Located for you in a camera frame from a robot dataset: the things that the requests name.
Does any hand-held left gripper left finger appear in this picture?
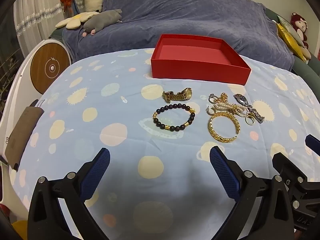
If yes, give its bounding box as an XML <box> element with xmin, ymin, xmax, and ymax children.
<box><xmin>27</xmin><ymin>147</ymin><xmax>111</xmax><ymax>240</ymax></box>

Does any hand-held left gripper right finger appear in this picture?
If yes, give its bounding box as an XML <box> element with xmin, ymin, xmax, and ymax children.
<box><xmin>209</xmin><ymin>146</ymin><xmax>295</xmax><ymax>240</ymax></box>

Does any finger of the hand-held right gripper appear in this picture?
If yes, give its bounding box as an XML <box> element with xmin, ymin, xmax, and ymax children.
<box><xmin>305</xmin><ymin>134</ymin><xmax>320</xmax><ymax>157</ymax></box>
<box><xmin>272</xmin><ymin>152</ymin><xmax>320</xmax><ymax>201</ymax></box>

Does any gold braided bangle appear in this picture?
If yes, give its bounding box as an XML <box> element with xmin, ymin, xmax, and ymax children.
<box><xmin>208</xmin><ymin>112</ymin><xmax>242</xmax><ymax>144</ymax></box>

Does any pearl bracelet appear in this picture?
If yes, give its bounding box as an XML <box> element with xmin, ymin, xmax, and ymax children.
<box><xmin>215</xmin><ymin>102</ymin><xmax>248</xmax><ymax>118</ymax></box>

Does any silver wristwatch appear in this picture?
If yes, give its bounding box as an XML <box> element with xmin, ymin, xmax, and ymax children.
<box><xmin>233</xmin><ymin>94</ymin><xmax>265</xmax><ymax>124</ymax></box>

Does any black bead bracelet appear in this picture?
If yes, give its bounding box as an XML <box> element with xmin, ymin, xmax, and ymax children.
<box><xmin>152</xmin><ymin>103</ymin><xmax>196</xmax><ymax>132</ymax></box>

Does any gold wristwatch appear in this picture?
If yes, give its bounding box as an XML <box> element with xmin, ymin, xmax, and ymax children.
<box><xmin>162</xmin><ymin>87</ymin><xmax>193</xmax><ymax>103</ymax></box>

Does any red cardboard box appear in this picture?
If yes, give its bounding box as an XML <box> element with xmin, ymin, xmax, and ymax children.
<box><xmin>150</xmin><ymin>34</ymin><xmax>252</xmax><ymax>86</ymax></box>

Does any green sofa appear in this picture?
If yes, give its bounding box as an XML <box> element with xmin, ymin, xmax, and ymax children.
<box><xmin>51</xmin><ymin>6</ymin><xmax>320</xmax><ymax>85</ymax></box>

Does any brown pouch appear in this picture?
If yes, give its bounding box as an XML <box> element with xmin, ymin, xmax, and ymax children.
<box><xmin>4</xmin><ymin>99</ymin><xmax>44</xmax><ymax>172</ymax></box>

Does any yellow pillow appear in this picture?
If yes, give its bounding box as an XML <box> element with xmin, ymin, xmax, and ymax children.
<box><xmin>275</xmin><ymin>21</ymin><xmax>307</xmax><ymax>62</ymax></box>

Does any white appliance with wooden disc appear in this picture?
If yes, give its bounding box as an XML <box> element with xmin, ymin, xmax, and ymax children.
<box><xmin>0</xmin><ymin>39</ymin><xmax>73</xmax><ymax>205</ymax></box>

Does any patterned pillow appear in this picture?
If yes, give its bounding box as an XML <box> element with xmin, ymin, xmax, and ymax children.
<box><xmin>276</xmin><ymin>14</ymin><xmax>305</xmax><ymax>48</ymax></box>

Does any monkey plush toy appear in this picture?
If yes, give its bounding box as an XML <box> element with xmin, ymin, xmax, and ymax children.
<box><xmin>290</xmin><ymin>12</ymin><xmax>309</xmax><ymax>49</ymax></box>

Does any flower shaped cushion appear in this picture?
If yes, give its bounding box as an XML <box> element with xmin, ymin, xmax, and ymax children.
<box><xmin>55</xmin><ymin>11</ymin><xmax>100</xmax><ymax>30</ymax></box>

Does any grey plush toy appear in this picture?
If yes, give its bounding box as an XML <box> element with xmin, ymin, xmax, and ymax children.
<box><xmin>82</xmin><ymin>9</ymin><xmax>123</xmax><ymax>36</ymax></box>

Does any white curtain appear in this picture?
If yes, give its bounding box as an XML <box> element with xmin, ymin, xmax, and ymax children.
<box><xmin>12</xmin><ymin>0</ymin><xmax>73</xmax><ymax>60</ymax></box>

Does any blue sofa blanket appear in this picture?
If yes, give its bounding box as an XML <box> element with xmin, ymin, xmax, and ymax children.
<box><xmin>62</xmin><ymin>0</ymin><xmax>295</xmax><ymax>70</ymax></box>

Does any red bow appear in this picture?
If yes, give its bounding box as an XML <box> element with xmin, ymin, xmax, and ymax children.
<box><xmin>61</xmin><ymin>0</ymin><xmax>75</xmax><ymax>12</ymax></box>

